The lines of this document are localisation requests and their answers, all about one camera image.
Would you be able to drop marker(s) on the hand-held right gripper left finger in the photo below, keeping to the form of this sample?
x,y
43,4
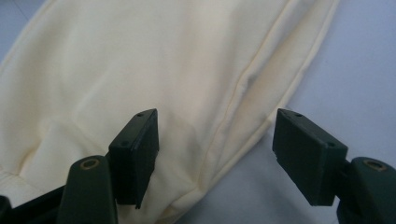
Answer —
x,y
134,155

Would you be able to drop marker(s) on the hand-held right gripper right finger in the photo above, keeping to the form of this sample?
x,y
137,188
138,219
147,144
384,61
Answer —
x,y
308,158

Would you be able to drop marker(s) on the cream baby pants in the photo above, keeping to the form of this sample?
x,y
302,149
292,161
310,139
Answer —
x,y
140,62

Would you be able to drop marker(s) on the light blue mat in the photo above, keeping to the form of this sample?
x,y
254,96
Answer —
x,y
358,77

